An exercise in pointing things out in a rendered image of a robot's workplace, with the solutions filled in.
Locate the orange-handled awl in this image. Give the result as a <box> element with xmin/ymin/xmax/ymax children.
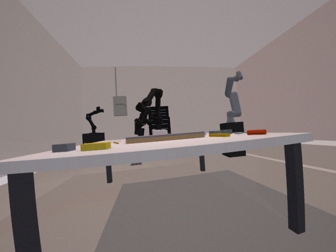
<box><xmin>240</xmin><ymin>130</ymin><xmax>267</xmax><ymax>135</ymax></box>

